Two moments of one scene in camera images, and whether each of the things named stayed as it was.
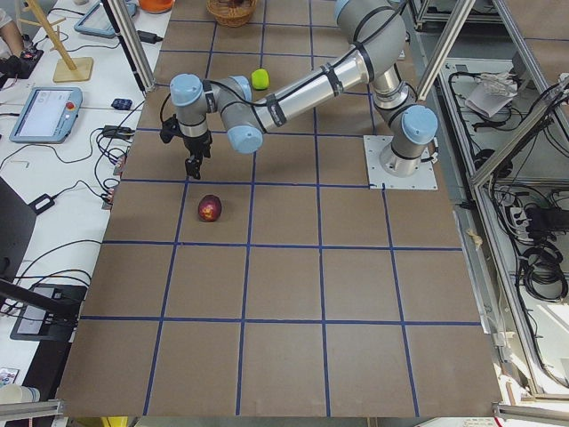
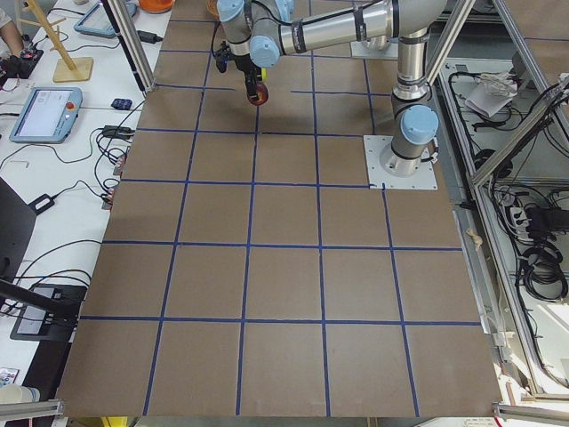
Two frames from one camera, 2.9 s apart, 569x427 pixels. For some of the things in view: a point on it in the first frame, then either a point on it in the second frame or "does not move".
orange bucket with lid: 156,5 does not move
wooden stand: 64,70 does not move
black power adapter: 148,36 does not move
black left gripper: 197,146 to 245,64
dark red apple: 209,207 to 261,95
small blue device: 122,104 does not move
